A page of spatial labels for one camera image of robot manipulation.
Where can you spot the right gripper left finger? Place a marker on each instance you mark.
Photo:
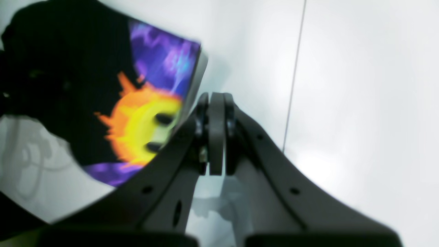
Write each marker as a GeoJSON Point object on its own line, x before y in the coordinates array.
{"type": "Point", "coordinates": [151, 209]}

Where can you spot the black T-shirt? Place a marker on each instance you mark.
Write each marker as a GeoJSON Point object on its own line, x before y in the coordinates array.
{"type": "Point", "coordinates": [110, 85]}

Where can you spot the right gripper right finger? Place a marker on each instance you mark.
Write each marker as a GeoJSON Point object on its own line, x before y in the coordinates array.
{"type": "Point", "coordinates": [286, 208]}

